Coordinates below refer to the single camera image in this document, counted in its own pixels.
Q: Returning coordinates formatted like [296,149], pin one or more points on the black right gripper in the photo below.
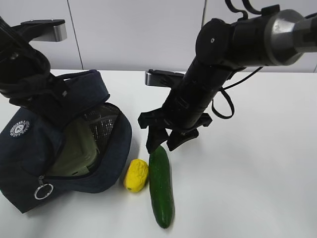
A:
[179,113]

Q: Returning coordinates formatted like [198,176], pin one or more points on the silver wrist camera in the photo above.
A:
[49,30]
[161,78]

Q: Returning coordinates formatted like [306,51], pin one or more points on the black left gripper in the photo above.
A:
[56,100]

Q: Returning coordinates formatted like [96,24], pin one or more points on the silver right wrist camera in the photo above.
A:
[161,78]

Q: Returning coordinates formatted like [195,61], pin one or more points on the green lid food container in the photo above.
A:
[80,151]

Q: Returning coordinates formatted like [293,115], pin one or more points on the dark navy lunch bag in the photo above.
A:
[29,149]

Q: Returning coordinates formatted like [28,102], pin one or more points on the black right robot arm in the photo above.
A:
[260,38]

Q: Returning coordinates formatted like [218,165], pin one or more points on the green cucumber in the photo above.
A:
[160,186]

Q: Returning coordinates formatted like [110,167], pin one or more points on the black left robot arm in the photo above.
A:
[25,73]

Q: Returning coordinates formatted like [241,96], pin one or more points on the yellow lemon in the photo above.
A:
[136,176]

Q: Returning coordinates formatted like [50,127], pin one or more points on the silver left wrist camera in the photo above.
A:
[49,30]

